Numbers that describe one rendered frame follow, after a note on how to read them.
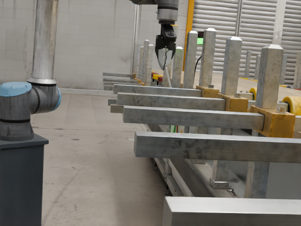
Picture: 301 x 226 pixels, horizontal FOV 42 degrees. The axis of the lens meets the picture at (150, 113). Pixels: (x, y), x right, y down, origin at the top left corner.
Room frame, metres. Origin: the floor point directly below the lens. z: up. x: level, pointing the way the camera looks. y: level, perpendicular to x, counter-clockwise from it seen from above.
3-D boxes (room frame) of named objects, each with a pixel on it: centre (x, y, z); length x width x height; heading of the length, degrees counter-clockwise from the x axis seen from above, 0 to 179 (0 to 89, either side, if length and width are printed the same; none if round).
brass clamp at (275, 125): (0.84, -0.25, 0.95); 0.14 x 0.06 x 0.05; 8
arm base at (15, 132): (1.94, 0.68, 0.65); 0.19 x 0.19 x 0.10
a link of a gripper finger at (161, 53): (1.76, -0.02, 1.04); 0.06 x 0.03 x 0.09; 8
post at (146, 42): (3.09, 0.07, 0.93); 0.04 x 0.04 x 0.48; 8
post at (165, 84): (2.11, -0.07, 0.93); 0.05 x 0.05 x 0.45; 8
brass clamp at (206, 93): (1.33, -0.18, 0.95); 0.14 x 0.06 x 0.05; 8
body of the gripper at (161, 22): (1.77, -0.04, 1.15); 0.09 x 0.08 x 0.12; 8
